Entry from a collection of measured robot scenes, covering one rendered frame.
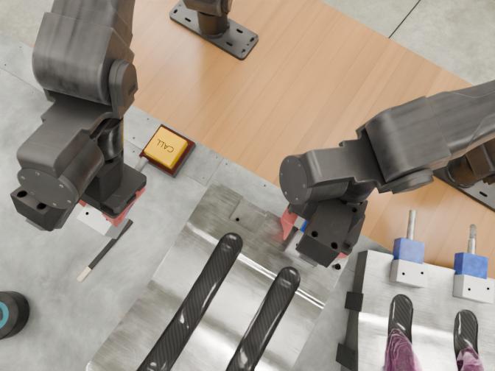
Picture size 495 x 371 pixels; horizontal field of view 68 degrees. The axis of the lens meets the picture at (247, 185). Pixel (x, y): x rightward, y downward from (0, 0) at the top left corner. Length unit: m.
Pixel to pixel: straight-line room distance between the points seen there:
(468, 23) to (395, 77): 1.37
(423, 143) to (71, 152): 0.34
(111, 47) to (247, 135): 0.43
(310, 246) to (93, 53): 0.30
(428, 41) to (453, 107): 1.66
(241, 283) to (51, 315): 0.35
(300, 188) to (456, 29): 1.83
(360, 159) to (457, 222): 0.43
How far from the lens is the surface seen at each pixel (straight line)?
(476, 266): 0.74
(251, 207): 0.64
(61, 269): 0.77
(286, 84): 0.81
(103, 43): 0.38
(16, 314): 0.76
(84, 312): 0.75
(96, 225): 0.58
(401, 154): 0.40
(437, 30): 2.13
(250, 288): 0.61
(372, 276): 0.68
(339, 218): 0.46
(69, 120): 0.40
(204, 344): 0.61
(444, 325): 0.73
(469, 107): 0.41
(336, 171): 0.40
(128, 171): 0.51
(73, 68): 0.38
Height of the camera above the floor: 1.49
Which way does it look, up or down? 75 degrees down
